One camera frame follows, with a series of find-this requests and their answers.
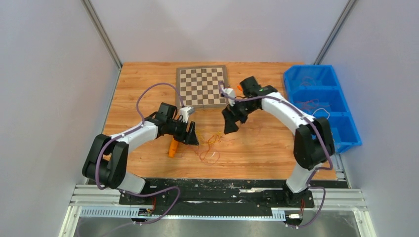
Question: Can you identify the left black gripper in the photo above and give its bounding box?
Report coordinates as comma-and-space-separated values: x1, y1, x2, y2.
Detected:
167, 118, 199, 146

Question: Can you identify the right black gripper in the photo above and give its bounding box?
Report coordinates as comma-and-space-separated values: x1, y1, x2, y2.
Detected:
222, 98, 258, 134

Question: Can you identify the purple thin cable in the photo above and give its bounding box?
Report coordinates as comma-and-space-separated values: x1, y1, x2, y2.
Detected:
294, 77, 331, 114

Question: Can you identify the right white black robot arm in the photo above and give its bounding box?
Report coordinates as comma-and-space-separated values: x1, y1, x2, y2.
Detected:
218, 77, 335, 206

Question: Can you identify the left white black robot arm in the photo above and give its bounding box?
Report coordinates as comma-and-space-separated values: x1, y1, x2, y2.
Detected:
82, 103, 199, 204

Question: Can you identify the orange carrot toy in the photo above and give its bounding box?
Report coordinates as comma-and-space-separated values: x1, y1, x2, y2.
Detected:
168, 139, 179, 158

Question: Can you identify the wooden chessboard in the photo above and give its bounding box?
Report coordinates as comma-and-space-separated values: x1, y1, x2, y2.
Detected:
176, 65, 229, 108

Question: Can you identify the blue three-compartment bin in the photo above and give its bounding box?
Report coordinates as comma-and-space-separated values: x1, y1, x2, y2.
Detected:
283, 65, 362, 154

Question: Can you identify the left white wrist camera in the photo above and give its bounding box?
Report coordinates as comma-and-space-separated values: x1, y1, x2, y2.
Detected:
178, 106, 195, 123

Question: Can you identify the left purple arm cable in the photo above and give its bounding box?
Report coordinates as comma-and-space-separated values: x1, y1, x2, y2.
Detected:
95, 82, 187, 226

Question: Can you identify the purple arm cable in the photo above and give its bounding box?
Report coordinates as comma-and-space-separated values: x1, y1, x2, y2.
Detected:
218, 81, 334, 229
95, 82, 187, 226

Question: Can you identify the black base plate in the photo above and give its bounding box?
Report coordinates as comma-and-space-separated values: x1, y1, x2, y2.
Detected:
119, 178, 314, 217

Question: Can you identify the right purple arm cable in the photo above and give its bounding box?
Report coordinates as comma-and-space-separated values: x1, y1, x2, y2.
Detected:
218, 81, 334, 229

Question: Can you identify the aluminium frame rail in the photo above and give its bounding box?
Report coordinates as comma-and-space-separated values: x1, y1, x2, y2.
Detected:
60, 170, 376, 237

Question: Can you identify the right corner aluminium post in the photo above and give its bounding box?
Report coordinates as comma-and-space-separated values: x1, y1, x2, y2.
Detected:
313, 0, 358, 65

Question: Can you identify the corner aluminium post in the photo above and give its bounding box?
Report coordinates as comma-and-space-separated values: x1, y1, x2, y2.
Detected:
313, 0, 358, 65
81, 0, 123, 71

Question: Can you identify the left corner aluminium post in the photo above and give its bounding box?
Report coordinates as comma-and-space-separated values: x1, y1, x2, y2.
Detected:
81, 0, 123, 71

